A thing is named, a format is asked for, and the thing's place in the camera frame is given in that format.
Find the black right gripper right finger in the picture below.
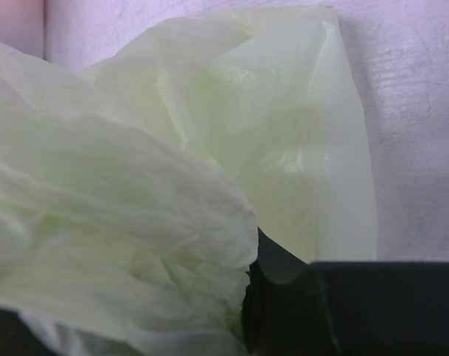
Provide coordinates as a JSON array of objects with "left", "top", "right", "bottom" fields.
[{"left": 242, "top": 234, "right": 449, "bottom": 355}]

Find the light green plastic bag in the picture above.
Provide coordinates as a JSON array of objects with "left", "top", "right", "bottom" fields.
[{"left": 0, "top": 6, "right": 378, "bottom": 355}]

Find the white plastic basket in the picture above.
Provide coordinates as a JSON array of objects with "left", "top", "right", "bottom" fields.
[{"left": 0, "top": 0, "right": 44, "bottom": 58}]

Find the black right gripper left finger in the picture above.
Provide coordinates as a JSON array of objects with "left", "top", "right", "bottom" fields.
[{"left": 0, "top": 309, "right": 56, "bottom": 356}]

